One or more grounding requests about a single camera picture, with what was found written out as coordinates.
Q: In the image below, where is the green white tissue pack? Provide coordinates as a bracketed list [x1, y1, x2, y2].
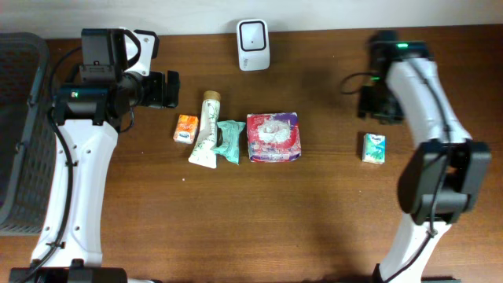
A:
[362, 134, 386, 164]

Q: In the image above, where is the white barcode scanner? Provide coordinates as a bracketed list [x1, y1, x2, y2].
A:
[236, 19, 270, 72]

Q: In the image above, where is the red purple tissue pack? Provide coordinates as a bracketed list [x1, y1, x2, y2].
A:
[246, 112, 302, 163]

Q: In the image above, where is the teal packet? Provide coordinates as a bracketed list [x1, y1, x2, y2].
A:
[213, 120, 246, 164]

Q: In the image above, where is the white tube with cork cap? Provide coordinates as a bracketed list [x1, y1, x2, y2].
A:
[189, 90, 221, 169]

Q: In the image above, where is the grey plastic mesh basket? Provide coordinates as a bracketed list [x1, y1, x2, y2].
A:
[1, 32, 56, 236]

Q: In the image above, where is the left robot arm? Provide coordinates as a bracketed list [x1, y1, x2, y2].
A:
[1, 28, 180, 282]

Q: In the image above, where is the orange tissue pack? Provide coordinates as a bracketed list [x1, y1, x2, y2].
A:
[173, 115, 199, 144]

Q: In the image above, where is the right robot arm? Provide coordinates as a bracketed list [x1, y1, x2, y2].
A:
[357, 30, 492, 282]

